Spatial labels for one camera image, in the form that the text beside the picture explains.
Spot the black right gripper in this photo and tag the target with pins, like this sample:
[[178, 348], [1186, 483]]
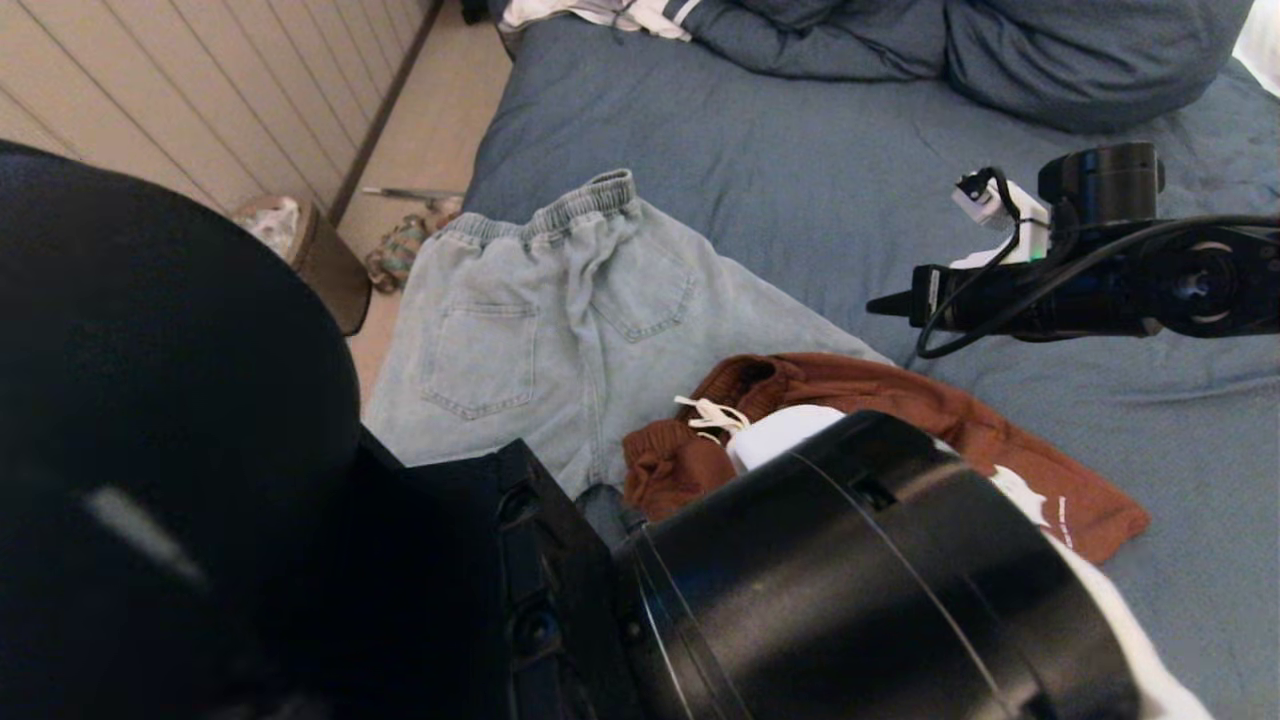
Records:
[[1040, 300]]

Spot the rust brown shorts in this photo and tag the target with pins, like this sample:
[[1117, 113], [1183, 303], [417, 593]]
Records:
[[900, 390]]

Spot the light blue denim shorts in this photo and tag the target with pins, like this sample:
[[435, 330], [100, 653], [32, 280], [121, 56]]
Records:
[[520, 320]]

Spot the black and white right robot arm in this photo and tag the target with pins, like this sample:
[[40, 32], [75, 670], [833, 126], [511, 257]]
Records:
[[1200, 285]]

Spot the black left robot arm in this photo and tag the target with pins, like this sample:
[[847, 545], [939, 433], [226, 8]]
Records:
[[200, 450]]

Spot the blue bed cover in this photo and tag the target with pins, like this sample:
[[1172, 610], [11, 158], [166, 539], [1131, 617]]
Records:
[[800, 150]]

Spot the crumpled blue blanket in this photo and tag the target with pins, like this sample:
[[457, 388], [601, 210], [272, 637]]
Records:
[[820, 42]]

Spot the blue pillow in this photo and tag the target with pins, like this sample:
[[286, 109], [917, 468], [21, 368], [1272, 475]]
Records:
[[1085, 58]]

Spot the white striped garment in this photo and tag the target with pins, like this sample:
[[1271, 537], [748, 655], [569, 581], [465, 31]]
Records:
[[600, 12]]

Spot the white pillow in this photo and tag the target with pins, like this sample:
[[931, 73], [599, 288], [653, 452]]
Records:
[[1260, 50]]

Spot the multicoloured cloth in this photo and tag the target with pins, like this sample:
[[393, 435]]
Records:
[[395, 255]]

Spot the silver metal object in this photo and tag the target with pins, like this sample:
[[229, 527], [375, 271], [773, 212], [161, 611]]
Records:
[[400, 192]]

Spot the small black object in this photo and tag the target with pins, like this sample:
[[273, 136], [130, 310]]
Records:
[[473, 10]]

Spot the brown metal trash bin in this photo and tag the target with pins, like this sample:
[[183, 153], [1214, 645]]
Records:
[[335, 270]]

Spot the clear plastic bin liner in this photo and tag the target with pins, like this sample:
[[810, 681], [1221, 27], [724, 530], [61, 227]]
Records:
[[275, 215]]

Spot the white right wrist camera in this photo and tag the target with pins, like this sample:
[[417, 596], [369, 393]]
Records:
[[1020, 215]]

